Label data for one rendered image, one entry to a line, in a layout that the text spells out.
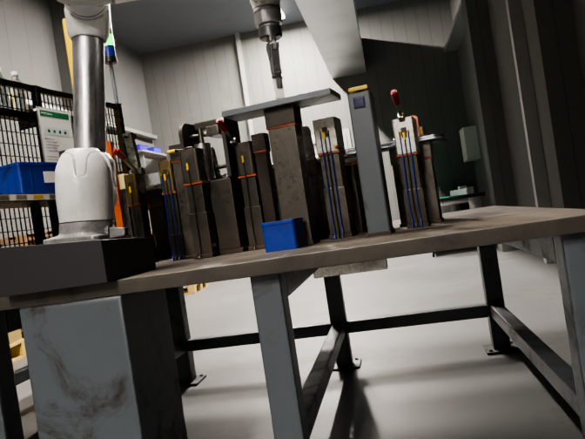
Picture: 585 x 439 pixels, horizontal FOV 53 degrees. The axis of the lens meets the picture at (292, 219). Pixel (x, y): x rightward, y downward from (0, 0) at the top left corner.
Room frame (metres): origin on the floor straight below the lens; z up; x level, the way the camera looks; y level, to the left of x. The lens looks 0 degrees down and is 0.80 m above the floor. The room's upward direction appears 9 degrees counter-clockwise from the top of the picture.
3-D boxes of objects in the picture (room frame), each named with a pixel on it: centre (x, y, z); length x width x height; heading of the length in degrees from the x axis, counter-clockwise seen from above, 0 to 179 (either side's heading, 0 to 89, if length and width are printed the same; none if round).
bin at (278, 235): (1.80, 0.03, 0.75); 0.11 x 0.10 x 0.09; 71
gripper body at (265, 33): (1.90, -0.02, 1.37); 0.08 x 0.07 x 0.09; 6
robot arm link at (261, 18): (1.90, -0.02, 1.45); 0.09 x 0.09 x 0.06
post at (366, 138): (1.81, -0.27, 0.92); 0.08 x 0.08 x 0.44; 71
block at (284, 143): (1.90, -0.02, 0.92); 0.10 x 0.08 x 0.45; 71
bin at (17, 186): (2.40, 1.00, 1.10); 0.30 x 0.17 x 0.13; 152
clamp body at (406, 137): (1.93, -0.41, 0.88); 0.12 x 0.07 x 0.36; 161
